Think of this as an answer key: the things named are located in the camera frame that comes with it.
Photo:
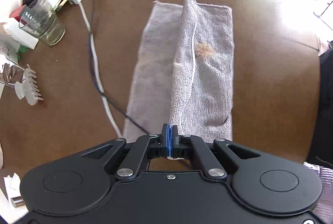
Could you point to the grey terry towel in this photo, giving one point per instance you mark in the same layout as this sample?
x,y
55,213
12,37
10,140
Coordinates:
x,y
184,73

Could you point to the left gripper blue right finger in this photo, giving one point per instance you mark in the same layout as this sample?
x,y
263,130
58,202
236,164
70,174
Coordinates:
x,y
174,142

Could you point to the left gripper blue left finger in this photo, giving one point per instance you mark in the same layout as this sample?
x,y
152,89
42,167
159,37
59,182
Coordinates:
x,y
164,140

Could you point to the white hair claw clip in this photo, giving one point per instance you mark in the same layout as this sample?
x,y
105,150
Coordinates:
x,y
27,88

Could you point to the red nail polish bottle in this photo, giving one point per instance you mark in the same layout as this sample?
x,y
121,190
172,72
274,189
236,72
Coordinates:
x,y
17,201

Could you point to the red small box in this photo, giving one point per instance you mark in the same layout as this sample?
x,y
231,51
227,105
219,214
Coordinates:
x,y
17,13

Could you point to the clear glass jar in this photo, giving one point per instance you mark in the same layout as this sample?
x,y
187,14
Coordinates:
x,y
39,20

